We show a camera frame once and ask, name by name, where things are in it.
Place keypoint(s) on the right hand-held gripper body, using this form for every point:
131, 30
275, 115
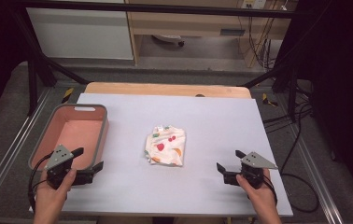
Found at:
256, 161

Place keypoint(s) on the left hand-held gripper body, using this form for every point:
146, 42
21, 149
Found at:
59, 156

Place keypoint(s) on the pink basket with grey rim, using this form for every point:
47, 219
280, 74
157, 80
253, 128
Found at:
78, 130

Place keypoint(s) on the fruit print white garment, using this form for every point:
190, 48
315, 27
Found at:
166, 145

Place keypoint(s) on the person's right hand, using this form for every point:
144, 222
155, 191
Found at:
260, 196

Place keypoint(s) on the person's left hand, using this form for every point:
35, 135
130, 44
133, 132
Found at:
50, 194

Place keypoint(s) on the yellow black tape marker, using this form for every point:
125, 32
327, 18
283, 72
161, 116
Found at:
67, 95
268, 100

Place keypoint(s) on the black metal stand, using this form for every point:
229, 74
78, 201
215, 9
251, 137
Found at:
291, 84
34, 74

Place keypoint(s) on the office chair wheel base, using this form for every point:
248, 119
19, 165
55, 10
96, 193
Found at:
169, 39

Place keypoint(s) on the light wooden desk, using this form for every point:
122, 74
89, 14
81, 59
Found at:
190, 23

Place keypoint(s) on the white power strip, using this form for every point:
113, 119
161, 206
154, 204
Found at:
253, 3

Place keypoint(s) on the aluminium floor rail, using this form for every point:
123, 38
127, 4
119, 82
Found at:
317, 180
12, 143

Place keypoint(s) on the black metal frame bar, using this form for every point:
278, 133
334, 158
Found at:
152, 8

